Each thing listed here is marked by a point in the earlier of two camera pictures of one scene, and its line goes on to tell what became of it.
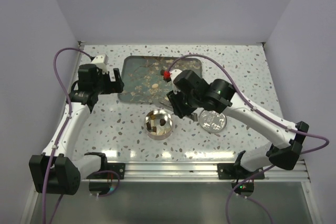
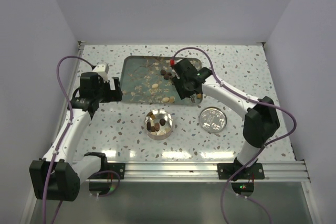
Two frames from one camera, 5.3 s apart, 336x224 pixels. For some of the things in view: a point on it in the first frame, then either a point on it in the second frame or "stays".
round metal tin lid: [212, 121] stays
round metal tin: [158, 124] stays
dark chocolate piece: [162, 122] stays
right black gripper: [180, 109] → [182, 93]
